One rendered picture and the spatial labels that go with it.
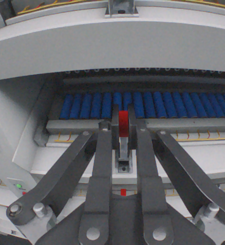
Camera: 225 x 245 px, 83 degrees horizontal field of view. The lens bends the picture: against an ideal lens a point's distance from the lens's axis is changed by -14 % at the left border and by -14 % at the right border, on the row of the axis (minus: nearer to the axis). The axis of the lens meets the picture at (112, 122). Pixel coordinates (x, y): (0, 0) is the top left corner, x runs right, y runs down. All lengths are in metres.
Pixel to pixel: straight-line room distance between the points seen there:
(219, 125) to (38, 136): 0.32
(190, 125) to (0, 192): 0.55
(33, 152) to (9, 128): 0.07
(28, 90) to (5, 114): 0.07
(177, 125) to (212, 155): 0.08
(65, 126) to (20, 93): 0.09
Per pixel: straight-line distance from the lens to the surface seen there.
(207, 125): 0.28
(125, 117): 0.19
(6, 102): 0.23
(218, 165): 0.28
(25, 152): 0.26
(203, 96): 0.34
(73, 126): 0.25
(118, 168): 0.22
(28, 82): 0.28
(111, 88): 0.30
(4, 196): 0.55
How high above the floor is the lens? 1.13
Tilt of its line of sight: 35 degrees down
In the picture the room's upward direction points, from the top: 3 degrees counter-clockwise
